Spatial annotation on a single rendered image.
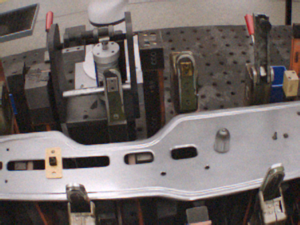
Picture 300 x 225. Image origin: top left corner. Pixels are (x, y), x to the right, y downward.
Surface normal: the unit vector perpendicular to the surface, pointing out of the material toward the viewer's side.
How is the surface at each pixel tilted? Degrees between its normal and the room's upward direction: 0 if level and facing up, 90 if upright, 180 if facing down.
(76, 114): 0
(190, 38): 0
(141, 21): 0
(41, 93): 90
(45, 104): 90
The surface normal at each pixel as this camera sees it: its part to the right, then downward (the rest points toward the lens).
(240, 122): -0.05, -0.72
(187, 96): 0.08, 0.53
